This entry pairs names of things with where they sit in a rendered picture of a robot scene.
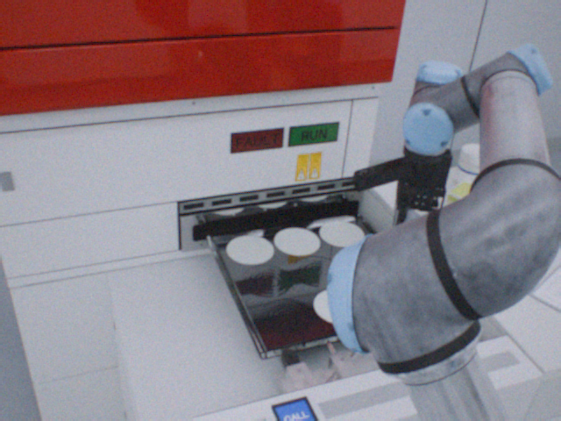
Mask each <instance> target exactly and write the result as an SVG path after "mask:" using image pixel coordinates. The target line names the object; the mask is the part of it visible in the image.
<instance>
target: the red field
mask: <svg viewBox="0 0 561 421"><path fill-rule="evenodd" d="M281 139H282V130H277V131H269V132H253V133H245V134H235V135H232V152H239V151H247V150H254V149H262V148H269V147H277V146H281Z"/></svg>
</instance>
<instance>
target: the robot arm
mask: <svg viewBox="0 0 561 421"><path fill-rule="evenodd" d="M553 84H554V82H553V79H552V76H551V73H550V70H549V68H548V66H547V64H546V62H545V60H544V58H543V56H542V54H541V52H540V51H539V49H538V48H537V46H536V45H534V44H526V45H524V46H521V47H519V48H517V49H515V50H514V51H513V50H508V51H506V53H505V54H503V55H502V56H500V57H498V58H496V59H494V60H492V61H489V62H488V63H486V64H484V65H482V66H481V67H479V68H476V69H474V70H473V71H471V72H469V73H467V74H465V75H463V71H462V69H461V68H460V67H458V66H457V65H455V64H452V63H449V62H446V61H426V62H424V63H423V64H421V65H420V67H419V69H418V73H417V77H416V78H415V88H414V92H413V95H412V97H411V100H410V103H409V106H408V110H407V111H406V112H405V115H404V117H403V124H402V134H403V138H404V142H403V143H404V147H403V154H404V155H405V156H402V157H399V158H396V159H393V160H390V161H385V162H381V163H379V164H376V165H372V166H370V167H367V168H361V169H360V170H358V171H355V172H354V173H353V178H352V183H353V185H354V188H355V190H356V191H357V192H361V191H365V190H368V189H373V188H377V187H379V186H383V185H386V184H389V183H392V182H397V187H396V199H395V205H394V216H393V223H392V227H391V228H388V229H386V230H384V231H382V232H378V233H376V234H368V235H366V236H365V237H364V238H363V239H362V240H361V241H360V242H357V243H355V244H352V245H350V246H348V247H346V248H344V249H342V250H341V251H340V252H339V253H338V254H337V255H336V256H335V258H334V259H333V261H332V263H331V264H330V269H329V273H328V286H327V298H328V306H329V311H330V317H331V320H332V323H333V325H334V328H335V330H336V332H337V335H338V337H339V338H340V339H341V341H342V342H343V343H344V345H345V346H346V347H348V348H350V350H351V351H352V352H354V353H362V354H367V353H373V355H374V358H375V359H376V360H377V362H378V364H379V367H380V369H381V371H382V373H383V374H385V375H388V376H391V377H393V378H396V379H399V380H402V382H403V384H404V386H405V388H406V390H407V392H408V394H409V396H410V398H411V400H412V402H413V404H414V406H415V408H416V410H417V412H418V414H419V416H420V418H421V420H422V421H511V419H510V417H509V415H508V413H507V411H506V409H505V407H504V405H503V403H502V401H501V399H500V397H499V396H498V393H497V391H496V389H495V387H494V385H493V383H492V381H491V379H490V377H489V375H488V373H487V371H486V369H485V367H484V365H483V363H482V361H481V359H480V357H479V353H478V351H477V349H476V345H477V343H478V340H479V337H480V334H481V332H482V327H481V325H480V323H479V320H478V319H480V318H485V317H489V316H492V315H494V314H497V313H500V312H502V311H504V310H507V309H509V308H510V307H512V306H514V305H515V304H517V303H519V302H520V301H521V300H522V299H523V298H524V297H525V296H526V295H527V294H529V293H530V292H531V291H532V290H533V289H534V287H535V286H536V285H537V284H538V283H539V282H540V281H541V280H542V278H543V277H544V276H545V275H546V273H547V271H548V270H549V268H550V266H551V264H552V263H553V261H554V260H555V259H556V256H557V253H558V250H559V248H560V247H561V176H560V175H559V173H558V172H557V171H556V170H555V169H554V168H553V167H551V166H550V160H549V155H548V150H547V146H546V140H545V136H544V130H543V122H542V117H541V112H540V107H539V102H538V97H540V96H541V95H542V94H543V93H544V92H546V91H548V90H550V89H551V88H552V87H553ZM477 123H479V173H478V174H477V175H476V176H475V178H474V179H473V181H472V186H471V189H470V194H468V195H467V196H465V197H462V198H460V199H458V200H457V201H455V202H453V203H449V204H447V205H445V206H443V203H444V197H445V193H446V188H445V185H446V182H447V178H448V174H449V172H450V168H451V162H452V156H451V149H450V148H446V145H447V143H448V142H449V140H450V139H451V137H452V135H453V134H455V133H457V132H461V131H463V130H464V129H466V128H468V127H470V126H472V125H476V124H477ZM439 197H442V201H441V204H440V208H439V209H433V208H431V207H436V208H437V207H438V200H437V199H438V198H439ZM415 210H419V211H425V212H428V213H426V214H423V215H420V214H418V213H416V212H415Z"/></svg>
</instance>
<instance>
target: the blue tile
mask: <svg viewBox="0 0 561 421"><path fill-rule="evenodd" d="M275 409H276V411H277V413H278V416H279V419H280V421H315V419H314V417H313V415H312V413H311V411H310V409H309V406H308V405H307V403H306V401H305V400H304V401H300V402H297V403H291V404H287V405H284V406H281V407H277V408H275Z"/></svg>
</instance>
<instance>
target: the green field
mask: <svg viewBox="0 0 561 421"><path fill-rule="evenodd" d="M337 126H338V124H334V125H319V126H311V127H303V128H294V129H291V136H290V146H292V145H300V144H308V143H316V142H323V141H331V140H336V139H337Z"/></svg>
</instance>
